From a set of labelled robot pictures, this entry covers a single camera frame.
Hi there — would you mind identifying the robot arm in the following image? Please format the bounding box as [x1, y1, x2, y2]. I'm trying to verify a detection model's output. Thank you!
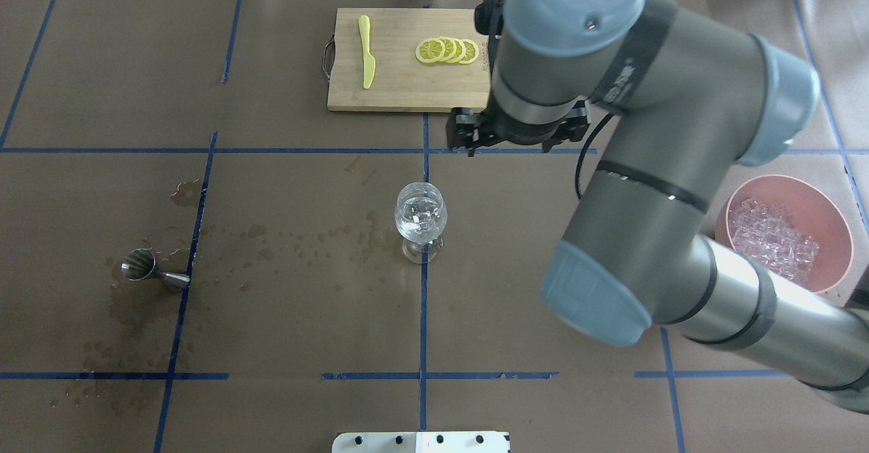
[446, 0, 868, 414]

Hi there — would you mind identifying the pile of ice cubes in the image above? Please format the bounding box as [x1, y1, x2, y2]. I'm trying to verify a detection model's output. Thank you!
[726, 198, 820, 285]

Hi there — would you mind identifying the pink bowl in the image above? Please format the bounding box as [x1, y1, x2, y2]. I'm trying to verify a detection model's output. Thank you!
[714, 175, 855, 294]

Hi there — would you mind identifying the front lemon slice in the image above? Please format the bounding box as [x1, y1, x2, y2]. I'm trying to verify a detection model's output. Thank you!
[415, 38, 447, 64]

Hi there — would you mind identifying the yellow plastic knife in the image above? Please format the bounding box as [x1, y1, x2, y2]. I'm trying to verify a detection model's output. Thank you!
[358, 14, 376, 89]

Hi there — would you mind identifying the back lemon slice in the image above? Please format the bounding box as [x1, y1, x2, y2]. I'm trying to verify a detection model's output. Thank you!
[458, 39, 480, 65]

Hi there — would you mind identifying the bamboo cutting board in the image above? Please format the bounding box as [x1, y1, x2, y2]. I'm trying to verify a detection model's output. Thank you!
[328, 7, 489, 113]

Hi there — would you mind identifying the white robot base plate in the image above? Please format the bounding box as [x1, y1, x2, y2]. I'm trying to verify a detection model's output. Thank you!
[331, 431, 512, 452]

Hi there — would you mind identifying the steel double jigger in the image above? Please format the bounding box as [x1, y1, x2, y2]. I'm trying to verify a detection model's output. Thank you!
[120, 248, 191, 294]

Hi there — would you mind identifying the lemon slice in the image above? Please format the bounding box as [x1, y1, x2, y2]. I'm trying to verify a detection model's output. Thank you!
[446, 38, 466, 64]
[458, 39, 480, 65]
[415, 38, 447, 64]
[437, 37, 451, 63]

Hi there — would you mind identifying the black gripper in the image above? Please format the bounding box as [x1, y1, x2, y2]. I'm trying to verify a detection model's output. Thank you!
[446, 100, 590, 157]

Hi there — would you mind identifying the clear wine glass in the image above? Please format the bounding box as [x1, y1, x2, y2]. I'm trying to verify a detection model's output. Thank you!
[394, 183, 448, 265]

